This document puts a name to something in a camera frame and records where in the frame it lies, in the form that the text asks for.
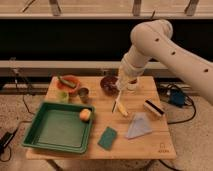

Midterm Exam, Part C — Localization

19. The light green cup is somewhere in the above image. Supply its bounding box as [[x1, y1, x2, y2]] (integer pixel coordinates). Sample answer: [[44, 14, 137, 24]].
[[57, 91, 69, 103]]

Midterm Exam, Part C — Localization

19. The blue box on floor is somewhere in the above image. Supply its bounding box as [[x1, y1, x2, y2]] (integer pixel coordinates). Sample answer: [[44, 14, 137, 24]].
[[169, 90, 185, 107]]

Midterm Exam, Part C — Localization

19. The white dish brush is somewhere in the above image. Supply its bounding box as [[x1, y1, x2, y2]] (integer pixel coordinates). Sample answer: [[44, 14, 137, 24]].
[[112, 91, 122, 113]]

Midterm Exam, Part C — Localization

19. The green cucumber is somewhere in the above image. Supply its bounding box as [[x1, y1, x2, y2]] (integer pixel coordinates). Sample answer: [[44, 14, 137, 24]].
[[57, 76, 76, 88]]

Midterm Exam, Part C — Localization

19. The metal cup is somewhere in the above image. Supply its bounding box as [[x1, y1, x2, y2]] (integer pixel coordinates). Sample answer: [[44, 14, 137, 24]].
[[78, 87, 89, 103]]

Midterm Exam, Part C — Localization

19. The wooden block brush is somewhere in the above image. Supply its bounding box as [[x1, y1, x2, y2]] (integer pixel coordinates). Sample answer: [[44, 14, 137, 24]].
[[144, 100, 164, 117]]

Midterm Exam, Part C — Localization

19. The white jar with contents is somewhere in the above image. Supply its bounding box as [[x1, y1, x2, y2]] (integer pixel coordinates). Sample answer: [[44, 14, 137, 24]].
[[127, 79, 138, 91]]

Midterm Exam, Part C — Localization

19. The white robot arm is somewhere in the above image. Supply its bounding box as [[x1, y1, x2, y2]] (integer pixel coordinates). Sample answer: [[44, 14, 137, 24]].
[[116, 20, 213, 105]]

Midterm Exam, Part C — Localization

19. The black power adapter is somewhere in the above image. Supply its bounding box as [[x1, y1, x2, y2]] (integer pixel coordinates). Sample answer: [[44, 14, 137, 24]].
[[0, 132, 13, 155]]

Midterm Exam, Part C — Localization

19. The teal sponge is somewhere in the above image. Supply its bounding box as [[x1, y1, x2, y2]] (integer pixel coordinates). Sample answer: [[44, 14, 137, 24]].
[[98, 127, 117, 150]]

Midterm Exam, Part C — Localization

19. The yellow peach fruit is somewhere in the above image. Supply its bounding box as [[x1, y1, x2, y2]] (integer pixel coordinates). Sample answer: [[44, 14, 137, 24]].
[[79, 109, 91, 122]]

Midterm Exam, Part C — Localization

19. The wooden table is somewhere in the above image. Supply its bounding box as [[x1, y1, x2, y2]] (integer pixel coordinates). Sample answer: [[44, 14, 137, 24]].
[[26, 76, 176, 160]]

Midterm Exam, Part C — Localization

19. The green plastic tray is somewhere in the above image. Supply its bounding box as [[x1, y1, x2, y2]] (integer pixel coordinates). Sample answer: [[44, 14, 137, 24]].
[[22, 102, 94, 154]]

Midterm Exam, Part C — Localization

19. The yellow corn cob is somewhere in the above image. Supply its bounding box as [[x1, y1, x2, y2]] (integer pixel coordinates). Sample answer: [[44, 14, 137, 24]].
[[116, 101, 128, 117]]

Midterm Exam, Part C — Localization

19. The dark red bowl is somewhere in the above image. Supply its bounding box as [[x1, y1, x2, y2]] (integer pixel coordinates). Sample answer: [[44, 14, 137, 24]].
[[100, 76, 118, 96]]

